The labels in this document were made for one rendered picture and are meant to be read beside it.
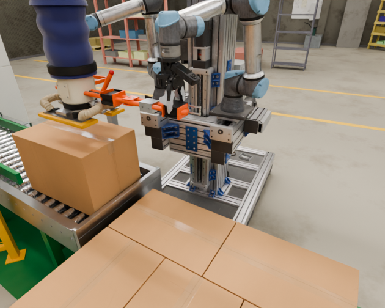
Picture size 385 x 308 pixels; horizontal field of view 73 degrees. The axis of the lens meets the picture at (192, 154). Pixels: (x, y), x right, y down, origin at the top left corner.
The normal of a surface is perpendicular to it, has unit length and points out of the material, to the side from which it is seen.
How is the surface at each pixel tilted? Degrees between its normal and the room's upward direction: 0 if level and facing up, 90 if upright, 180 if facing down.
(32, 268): 0
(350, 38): 80
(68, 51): 74
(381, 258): 0
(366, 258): 0
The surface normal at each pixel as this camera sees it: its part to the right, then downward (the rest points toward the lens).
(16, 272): -0.01, -0.87
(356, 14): -0.44, 0.29
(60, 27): 0.29, 0.14
